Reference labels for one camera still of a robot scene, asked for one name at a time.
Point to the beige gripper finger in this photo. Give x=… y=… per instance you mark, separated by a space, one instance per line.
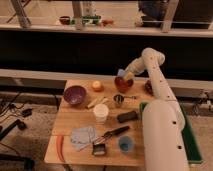
x=128 y=76

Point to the blue sponge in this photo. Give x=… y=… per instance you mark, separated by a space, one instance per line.
x=121 y=73

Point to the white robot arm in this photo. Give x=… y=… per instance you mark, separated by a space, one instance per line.
x=150 y=61

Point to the purple bowl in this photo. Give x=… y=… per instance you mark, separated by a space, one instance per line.
x=74 y=95

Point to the dark red background bowl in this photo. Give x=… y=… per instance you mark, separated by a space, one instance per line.
x=64 y=20

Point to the brown pine cone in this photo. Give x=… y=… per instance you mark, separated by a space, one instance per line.
x=148 y=87

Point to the yellow round fruit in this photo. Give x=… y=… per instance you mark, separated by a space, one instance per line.
x=97 y=86

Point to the black rectangular block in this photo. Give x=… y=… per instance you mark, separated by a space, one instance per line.
x=124 y=117

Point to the beige wooden stick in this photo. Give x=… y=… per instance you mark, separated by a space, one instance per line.
x=98 y=100

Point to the white plastic cup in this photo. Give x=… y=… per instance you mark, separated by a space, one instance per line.
x=101 y=112

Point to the wooden table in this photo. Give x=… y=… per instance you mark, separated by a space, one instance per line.
x=68 y=118

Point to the orange background object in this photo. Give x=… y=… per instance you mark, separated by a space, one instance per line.
x=107 y=22

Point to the blue plastic cup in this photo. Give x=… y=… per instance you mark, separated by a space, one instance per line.
x=125 y=144

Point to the green background object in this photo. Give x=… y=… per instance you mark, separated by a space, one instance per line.
x=90 y=20

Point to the blue cloth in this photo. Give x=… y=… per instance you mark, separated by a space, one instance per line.
x=81 y=137

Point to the orange carrot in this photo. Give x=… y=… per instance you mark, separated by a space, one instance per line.
x=59 y=145

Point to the green plastic tray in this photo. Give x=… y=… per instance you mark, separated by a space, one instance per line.
x=191 y=140

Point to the black handled metal spatula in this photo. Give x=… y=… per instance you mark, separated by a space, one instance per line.
x=99 y=148

